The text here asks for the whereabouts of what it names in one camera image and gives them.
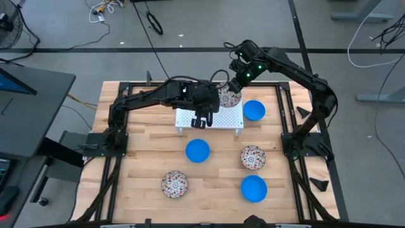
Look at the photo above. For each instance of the grey desk leg frame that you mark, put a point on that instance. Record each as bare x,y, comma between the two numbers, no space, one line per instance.
63,172

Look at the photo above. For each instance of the black triangular bracket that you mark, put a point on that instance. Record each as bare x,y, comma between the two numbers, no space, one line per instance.
321,185
303,111

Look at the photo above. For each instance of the blue plastic mini bowl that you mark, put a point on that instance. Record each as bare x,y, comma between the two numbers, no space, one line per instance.
254,188
254,111
197,150

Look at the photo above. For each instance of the black caster wheel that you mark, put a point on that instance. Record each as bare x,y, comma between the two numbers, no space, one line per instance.
43,201

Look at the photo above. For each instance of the computer monitor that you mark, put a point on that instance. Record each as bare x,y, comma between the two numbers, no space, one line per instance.
12,85

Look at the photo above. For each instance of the dark grey desk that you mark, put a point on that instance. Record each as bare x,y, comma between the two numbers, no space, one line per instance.
38,120

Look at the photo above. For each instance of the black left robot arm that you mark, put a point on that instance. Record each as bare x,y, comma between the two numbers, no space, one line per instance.
148,95

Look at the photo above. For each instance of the grey desk foot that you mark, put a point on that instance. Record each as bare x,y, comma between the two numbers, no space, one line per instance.
357,16
379,97

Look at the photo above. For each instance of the black aluminium table frame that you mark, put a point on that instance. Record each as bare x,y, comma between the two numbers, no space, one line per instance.
142,84

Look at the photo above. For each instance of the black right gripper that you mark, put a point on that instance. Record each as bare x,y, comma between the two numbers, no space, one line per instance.
240,84

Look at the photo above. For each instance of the patterned ceramic mini bowl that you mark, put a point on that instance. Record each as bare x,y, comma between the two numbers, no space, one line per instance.
174,184
253,157
226,99

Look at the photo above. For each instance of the white perforated metal shelf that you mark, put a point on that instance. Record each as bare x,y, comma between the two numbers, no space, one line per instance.
228,118

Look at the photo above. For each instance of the black floor fan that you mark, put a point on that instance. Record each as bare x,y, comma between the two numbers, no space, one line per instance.
9,38

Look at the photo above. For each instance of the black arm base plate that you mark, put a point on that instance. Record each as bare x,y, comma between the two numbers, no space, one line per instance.
311,139
95,152

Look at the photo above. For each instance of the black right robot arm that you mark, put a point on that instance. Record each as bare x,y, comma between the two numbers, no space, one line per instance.
300,73

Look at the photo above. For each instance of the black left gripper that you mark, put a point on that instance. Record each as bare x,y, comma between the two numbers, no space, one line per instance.
205,99

